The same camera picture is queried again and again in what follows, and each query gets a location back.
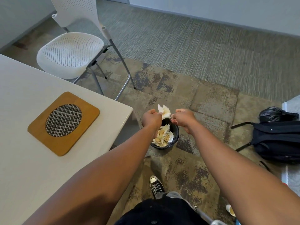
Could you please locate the black backpack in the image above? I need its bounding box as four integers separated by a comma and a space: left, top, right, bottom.
231, 120, 300, 172

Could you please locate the wooden trivet with metal mesh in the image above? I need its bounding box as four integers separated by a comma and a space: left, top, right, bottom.
27, 91, 100, 157

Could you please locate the stained paper towel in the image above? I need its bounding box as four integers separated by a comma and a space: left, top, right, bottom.
157, 104, 172, 120

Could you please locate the person's left forearm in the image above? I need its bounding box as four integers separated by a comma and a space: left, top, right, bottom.
22, 125, 160, 225

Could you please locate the person's black garment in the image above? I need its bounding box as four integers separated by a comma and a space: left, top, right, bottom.
114, 197, 209, 225

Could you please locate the person's right hand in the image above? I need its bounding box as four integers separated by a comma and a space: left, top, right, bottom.
170, 109, 200, 134

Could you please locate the white paper cup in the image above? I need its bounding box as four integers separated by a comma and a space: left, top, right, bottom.
225, 204, 236, 217

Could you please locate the black trash bin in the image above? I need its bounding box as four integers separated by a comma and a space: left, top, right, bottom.
150, 118, 180, 150

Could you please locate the black plastic bag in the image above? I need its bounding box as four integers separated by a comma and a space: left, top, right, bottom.
259, 106, 299, 123

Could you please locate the person's right forearm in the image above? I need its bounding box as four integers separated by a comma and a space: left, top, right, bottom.
187, 124, 300, 225

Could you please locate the white perforated plastic chair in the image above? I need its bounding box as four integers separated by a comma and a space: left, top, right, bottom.
36, 0, 136, 101

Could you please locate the crumpled paper waste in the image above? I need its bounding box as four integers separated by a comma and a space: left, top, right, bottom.
152, 124, 174, 147

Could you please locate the person's left hand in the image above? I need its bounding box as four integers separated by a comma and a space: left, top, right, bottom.
142, 109, 163, 132

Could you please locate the black and white sneaker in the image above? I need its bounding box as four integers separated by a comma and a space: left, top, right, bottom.
150, 175, 165, 199

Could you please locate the person's grey trouser leg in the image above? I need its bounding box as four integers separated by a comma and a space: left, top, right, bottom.
155, 191, 188, 205

